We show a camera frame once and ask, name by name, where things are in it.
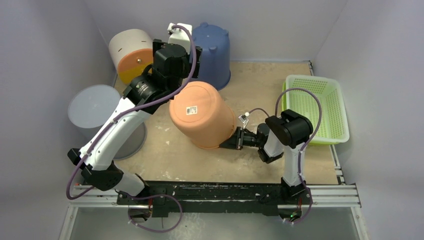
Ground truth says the blue plastic bucket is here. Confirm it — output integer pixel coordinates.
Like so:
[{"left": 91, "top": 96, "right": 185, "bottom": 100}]
[{"left": 192, "top": 22, "right": 231, "bottom": 91}]

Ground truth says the orange capybara bucket blue rim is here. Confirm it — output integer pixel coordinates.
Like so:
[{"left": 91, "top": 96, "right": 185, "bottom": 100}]
[{"left": 169, "top": 81, "right": 237, "bottom": 149}]

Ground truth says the white mesh basket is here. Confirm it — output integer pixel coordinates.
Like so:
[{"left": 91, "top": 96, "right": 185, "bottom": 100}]
[{"left": 283, "top": 74, "right": 351, "bottom": 145}]

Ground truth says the large grey plastic bucket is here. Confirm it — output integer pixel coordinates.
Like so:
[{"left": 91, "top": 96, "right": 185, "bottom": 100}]
[{"left": 68, "top": 84, "right": 147, "bottom": 160}]

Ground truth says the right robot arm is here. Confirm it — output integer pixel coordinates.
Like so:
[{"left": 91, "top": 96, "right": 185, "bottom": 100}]
[{"left": 219, "top": 109, "right": 313, "bottom": 204}]

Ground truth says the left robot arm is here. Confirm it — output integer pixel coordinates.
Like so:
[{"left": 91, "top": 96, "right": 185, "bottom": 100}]
[{"left": 67, "top": 38, "right": 202, "bottom": 205}]

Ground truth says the white mini drawer cabinet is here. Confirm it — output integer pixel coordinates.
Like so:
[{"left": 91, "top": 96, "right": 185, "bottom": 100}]
[{"left": 108, "top": 29, "right": 153, "bottom": 85}]

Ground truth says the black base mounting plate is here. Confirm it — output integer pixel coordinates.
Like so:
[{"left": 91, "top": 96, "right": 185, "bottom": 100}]
[{"left": 117, "top": 180, "right": 312, "bottom": 218}]

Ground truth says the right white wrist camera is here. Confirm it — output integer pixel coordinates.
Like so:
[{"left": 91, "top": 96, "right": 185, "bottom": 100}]
[{"left": 238, "top": 112, "right": 250, "bottom": 129}]

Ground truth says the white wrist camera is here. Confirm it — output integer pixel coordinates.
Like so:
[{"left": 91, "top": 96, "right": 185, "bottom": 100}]
[
  {"left": 167, "top": 22, "right": 193, "bottom": 54},
  {"left": 238, "top": 112, "right": 250, "bottom": 129}
]

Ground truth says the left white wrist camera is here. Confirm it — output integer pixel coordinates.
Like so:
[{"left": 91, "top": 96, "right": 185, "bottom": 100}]
[{"left": 167, "top": 22, "right": 193, "bottom": 54}]

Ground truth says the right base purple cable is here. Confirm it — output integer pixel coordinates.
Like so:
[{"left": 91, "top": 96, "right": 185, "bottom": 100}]
[{"left": 282, "top": 188, "right": 314, "bottom": 226}]

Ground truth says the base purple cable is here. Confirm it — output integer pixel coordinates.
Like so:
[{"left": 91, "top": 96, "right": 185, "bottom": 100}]
[
  {"left": 127, "top": 192, "right": 184, "bottom": 233},
  {"left": 282, "top": 188, "right": 314, "bottom": 226}
]

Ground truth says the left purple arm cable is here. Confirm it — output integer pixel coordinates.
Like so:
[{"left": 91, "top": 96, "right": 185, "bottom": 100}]
[{"left": 65, "top": 24, "right": 198, "bottom": 201}]

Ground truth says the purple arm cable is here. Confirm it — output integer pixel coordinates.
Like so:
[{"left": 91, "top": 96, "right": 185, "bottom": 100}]
[
  {"left": 65, "top": 24, "right": 198, "bottom": 201},
  {"left": 246, "top": 87, "right": 323, "bottom": 200}
]

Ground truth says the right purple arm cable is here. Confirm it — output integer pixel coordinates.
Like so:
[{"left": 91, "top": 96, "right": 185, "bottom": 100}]
[{"left": 246, "top": 87, "right": 323, "bottom": 200}]

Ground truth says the aluminium frame rail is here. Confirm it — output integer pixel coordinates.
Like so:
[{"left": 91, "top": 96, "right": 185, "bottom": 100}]
[{"left": 60, "top": 61, "right": 367, "bottom": 240}]

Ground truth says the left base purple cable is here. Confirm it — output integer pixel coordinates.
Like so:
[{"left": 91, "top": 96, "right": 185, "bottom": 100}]
[{"left": 127, "top": 192, "right": 184, "bottom": 233}]

